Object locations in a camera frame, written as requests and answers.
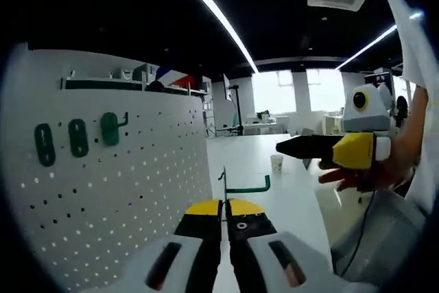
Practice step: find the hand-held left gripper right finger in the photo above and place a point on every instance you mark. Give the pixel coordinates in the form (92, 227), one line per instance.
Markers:
(298, 262)

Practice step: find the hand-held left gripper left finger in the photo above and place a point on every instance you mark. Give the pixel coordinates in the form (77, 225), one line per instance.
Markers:
(161, 265)

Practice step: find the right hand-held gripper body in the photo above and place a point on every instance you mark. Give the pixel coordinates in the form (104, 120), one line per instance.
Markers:
(372, 114)

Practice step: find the green hook assembly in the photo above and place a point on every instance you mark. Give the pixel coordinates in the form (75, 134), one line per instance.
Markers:
(44, 145)
(109, 130)
(78, 138)
(247, 189)

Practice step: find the white perforated mounting plate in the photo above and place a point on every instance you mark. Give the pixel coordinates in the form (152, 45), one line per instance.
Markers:
(120, 197)

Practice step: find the person's right hand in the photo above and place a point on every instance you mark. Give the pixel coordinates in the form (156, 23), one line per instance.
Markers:
(401, 162)

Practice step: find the white paper cup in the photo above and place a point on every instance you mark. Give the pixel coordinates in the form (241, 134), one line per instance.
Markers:
(277, 164)

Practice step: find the white mesh office chair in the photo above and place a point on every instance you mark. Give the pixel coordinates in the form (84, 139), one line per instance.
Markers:
(387, 224)

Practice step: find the black tripod stand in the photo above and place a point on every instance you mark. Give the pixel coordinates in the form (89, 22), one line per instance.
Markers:
(236, 107)

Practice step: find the person's white shirt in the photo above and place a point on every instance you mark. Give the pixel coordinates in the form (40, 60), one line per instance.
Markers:
(408, 32)

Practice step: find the long ceiling light strip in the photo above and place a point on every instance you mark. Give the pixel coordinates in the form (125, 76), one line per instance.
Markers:
(219, 15)

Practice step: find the metal shelf rack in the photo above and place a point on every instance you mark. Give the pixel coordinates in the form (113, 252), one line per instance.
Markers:
(103, 83)

